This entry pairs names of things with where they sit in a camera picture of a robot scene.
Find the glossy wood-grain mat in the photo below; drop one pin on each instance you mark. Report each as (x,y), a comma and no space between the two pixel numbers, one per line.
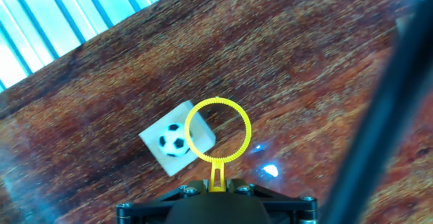
(287,65)

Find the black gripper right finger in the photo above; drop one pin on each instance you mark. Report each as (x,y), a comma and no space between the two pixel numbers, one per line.
(292,210)

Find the large wooden block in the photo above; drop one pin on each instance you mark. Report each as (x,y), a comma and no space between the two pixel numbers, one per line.
(179,164)

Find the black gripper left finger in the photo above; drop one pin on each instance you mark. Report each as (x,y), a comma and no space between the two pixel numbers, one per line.
(145,210)

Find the miniature soccer ball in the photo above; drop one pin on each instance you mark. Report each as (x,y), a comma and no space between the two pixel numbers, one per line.
(173,140)

